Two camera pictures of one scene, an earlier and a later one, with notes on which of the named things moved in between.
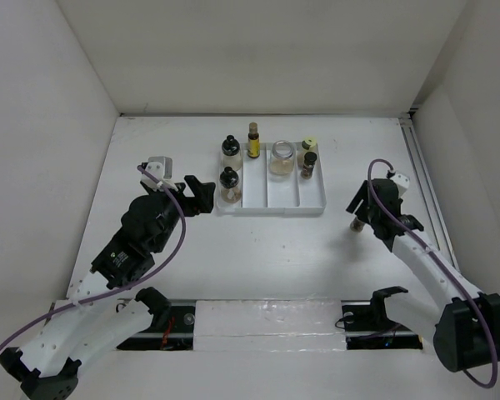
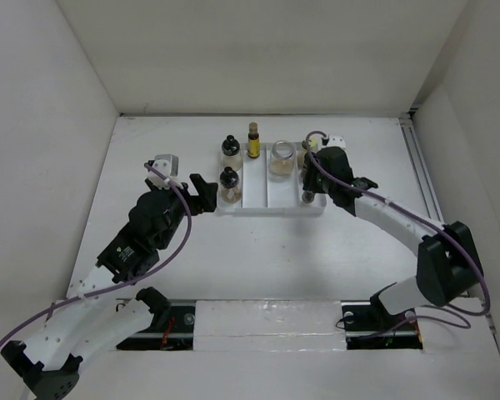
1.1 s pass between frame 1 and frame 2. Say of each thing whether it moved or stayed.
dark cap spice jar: moved
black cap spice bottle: stayed
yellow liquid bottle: stayed
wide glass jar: stayed
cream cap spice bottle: stayed
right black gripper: moved
